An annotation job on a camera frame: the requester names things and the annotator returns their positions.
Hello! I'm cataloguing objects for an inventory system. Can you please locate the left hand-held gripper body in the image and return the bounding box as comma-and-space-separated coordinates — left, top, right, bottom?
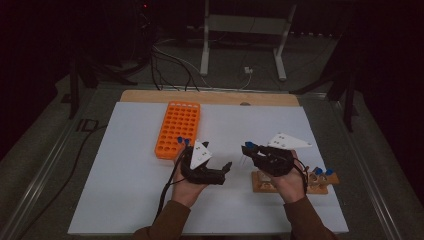
180, 139, 227, 186

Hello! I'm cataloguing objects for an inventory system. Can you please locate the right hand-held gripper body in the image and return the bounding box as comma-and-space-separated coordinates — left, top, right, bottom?
253, 133, 314, 178

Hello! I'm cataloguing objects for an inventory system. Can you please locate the orange test tube rack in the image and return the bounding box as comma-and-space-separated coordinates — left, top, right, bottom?
154, 100, 202, 161

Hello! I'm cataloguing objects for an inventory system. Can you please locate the wooden test tube rack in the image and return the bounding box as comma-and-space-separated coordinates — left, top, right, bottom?
251, 167, 341, 195

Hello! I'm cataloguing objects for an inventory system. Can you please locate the person's left hand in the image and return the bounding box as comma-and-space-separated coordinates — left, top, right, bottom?
171, 162, 210, 209

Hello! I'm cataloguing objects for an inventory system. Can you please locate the person's right hand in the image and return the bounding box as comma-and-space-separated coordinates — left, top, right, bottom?
262, 149, 308, 205

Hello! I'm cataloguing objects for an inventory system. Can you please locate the white table mat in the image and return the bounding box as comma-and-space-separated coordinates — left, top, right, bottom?
68, 101, 349, 234

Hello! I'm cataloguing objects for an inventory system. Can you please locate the black floor stand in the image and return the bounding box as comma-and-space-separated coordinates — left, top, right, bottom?
289, 64, 360, 133
67, 54, 138, 120

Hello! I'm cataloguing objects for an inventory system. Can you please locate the right hand-held gripper cable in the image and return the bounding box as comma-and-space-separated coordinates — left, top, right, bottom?
293, 156, 309, 196

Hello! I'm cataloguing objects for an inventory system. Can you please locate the hand-held gripper cable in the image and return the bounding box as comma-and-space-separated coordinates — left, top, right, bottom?
293, 156, 309, 196
153, 146, 194, 223

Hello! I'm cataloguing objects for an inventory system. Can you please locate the left hand-held gripper cable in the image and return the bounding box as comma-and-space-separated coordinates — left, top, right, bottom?
153, 146, 194, 223

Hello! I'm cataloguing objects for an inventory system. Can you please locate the black floor cable bundle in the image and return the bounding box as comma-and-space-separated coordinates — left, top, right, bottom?
149, 41, 202, 93

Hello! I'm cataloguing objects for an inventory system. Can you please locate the white plug with cable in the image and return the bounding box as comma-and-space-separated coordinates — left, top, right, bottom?
239, 65, 255, 91

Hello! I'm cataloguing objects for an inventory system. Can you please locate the white metal frame stand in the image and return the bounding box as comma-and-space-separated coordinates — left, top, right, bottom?
199, 0, 298, 82

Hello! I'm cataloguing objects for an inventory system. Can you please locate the thin black floor cable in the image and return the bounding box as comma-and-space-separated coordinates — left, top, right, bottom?
14, 123, 109, 240

